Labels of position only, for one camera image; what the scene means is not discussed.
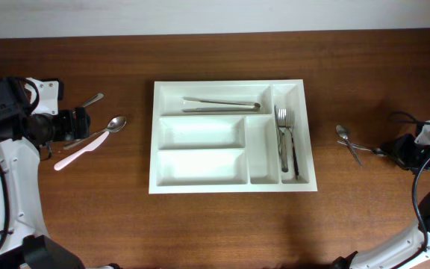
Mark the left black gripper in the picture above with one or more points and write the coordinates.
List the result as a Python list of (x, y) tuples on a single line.
[(72, 130)]

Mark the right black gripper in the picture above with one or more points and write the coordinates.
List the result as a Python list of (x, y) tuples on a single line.
[(397, 149)]

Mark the small steel teaspoon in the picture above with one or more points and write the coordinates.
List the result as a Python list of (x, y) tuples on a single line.
[(344, 134)]

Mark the steel fork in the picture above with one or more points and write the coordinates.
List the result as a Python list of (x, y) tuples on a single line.
[(290, 126), (282, 116)]

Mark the steel kitchen tongs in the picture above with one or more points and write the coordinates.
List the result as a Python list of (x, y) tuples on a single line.
[(232, 106)]

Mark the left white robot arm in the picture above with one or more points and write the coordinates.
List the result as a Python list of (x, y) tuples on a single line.
[(30, 120)]

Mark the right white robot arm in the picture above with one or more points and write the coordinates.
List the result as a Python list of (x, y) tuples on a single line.
[(411, 246)]

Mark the pink plastic knife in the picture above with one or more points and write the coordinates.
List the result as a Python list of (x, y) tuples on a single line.
[(88, 148)]

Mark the large steel spoon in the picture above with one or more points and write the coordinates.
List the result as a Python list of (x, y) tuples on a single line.
[(115, 125)]

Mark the white plastic cutlery tray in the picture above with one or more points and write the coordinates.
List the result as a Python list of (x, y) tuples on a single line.
[(227, 152)]

